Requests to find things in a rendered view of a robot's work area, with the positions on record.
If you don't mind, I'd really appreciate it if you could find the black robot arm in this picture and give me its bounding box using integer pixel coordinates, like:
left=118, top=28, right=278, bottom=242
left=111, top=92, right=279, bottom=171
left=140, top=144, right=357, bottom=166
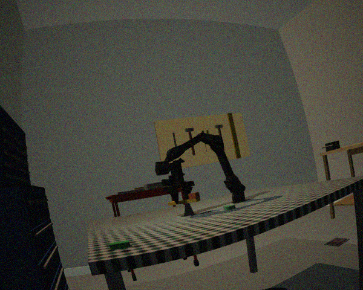
left=155, top=132, right=247, bottom=204

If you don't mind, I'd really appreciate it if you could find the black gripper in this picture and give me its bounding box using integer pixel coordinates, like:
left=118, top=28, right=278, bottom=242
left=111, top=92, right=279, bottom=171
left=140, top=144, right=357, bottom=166
left=163, top=172, right=195, bottom=204

